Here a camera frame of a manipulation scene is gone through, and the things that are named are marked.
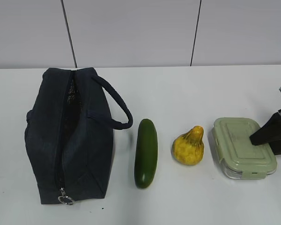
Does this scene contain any green cucumber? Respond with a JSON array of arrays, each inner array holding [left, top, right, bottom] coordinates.
[[134, 119, 158, 189]]

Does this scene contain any dark blue lunch bag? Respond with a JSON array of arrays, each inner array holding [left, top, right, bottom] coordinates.
[[24, 67, 133, 205]]

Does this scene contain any metal zipper pull ring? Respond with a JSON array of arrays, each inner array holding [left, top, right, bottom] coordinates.
[[58, 187, 74, 206]]

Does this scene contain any green lid glass container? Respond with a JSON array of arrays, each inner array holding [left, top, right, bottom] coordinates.
[[212, 117, 277, 180]]

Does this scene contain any yellow pear-shaped gourd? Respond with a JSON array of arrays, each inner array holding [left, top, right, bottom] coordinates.
[[172, 126, 204, 165]]

